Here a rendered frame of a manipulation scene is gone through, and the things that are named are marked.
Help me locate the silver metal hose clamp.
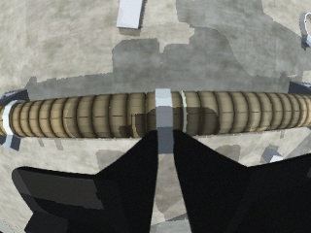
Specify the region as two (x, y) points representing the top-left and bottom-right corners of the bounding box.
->
(2, 100), (26, 151)
(299, 13), (311, 48)
(155, 88), (174, 154)

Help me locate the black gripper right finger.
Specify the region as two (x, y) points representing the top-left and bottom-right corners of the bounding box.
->
(173, 129), (311, 233)

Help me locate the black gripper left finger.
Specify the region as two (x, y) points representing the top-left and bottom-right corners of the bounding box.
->
(12, 130), (158, 233)

